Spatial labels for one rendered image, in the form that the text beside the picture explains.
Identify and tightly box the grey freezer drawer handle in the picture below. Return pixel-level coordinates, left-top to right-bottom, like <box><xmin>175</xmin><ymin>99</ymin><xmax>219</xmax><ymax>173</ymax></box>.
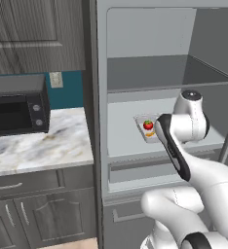
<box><xmin>112</xmin><ymin>207</ymin><xmax>147</xmax><ymax>224</ymax></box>

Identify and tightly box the silver drawer handle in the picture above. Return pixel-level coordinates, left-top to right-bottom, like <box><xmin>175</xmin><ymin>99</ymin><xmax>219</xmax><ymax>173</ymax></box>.
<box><xmin>0</xmin><ymin>182</ymin><xmax>23</xmax><ymax>192</ymax></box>

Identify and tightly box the grey fridge crisper drawer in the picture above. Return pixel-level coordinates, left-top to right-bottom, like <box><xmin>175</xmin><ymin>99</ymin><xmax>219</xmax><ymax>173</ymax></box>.
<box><xmin>108</xmin><ymin>160</ymin><xmax>192</xmax><ymax>193</ymax></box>

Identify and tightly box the grey open fridge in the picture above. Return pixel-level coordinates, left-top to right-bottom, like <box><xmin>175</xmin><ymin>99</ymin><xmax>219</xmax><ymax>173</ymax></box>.
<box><xmin>95</xmin><ymin>0</ymin><xmax>228</xmax><ymax>249</ymax></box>

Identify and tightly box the grey fridge shelf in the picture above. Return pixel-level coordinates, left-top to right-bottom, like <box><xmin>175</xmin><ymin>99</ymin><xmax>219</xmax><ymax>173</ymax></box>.
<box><xmin>106</xmin><ymin>53</ymin><xmax>228</xmax><ymax>94</ymax></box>

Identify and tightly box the black microwave door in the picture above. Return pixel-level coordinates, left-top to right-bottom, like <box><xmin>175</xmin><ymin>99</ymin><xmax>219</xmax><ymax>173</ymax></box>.
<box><xmin>0</xmin><ymin>93</ymin><xmax>32</xmax><ymax>136</ymax></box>

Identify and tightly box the white wall outlet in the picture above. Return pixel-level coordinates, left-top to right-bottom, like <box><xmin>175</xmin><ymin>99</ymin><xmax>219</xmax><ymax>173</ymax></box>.
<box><xmin>49</xmin><ymin>71</ymin><xmax>64</xmax><ymax>89</ymax></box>

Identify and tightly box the dark wood upper cupboard door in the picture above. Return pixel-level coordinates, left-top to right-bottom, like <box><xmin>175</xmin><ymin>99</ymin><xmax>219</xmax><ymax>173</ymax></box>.
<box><xmin>0</xmin><ymin>0</ymin><xmax>87</xmax><ymax>76</ymax></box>

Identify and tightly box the black microwave oven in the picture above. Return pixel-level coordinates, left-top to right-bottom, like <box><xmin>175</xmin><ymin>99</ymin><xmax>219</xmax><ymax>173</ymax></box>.
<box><xmin>0</xmin><ymin>74</ymin><xmax>52</xmax><ymax>137</ymax></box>

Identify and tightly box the dark grey drawer front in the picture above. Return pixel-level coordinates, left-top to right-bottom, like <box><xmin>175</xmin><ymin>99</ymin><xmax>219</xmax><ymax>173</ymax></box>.
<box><xmin>0</xmin><ymin>164</ymin><xmax>96</xmax><ymax>199</ymax></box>

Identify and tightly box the silver cupboard door handle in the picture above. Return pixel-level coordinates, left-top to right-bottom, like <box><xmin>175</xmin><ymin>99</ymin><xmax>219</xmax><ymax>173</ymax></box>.
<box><xmin>5</xmin><ymin>203</ymin><xmax>16</xmax><ymax>229</ymax></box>
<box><xmin>19</xmin><ymin>200</ymin><xmax>31</xmax><ymax>227</ymax></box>

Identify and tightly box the grey freezer drawer front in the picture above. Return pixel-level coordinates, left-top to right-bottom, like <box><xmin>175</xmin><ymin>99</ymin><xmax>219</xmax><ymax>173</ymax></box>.
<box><xmin>102</xmin><ymin>194</ymin><xmax>159</xmax><ymax>249</ymax></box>

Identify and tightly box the clear tupperware container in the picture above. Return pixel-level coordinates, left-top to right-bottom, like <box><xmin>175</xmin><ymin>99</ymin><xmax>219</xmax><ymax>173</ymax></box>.
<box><xmin>133</xmin><ymin>113</ymin><xmax>163</xmax><ymax>144</ymax></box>

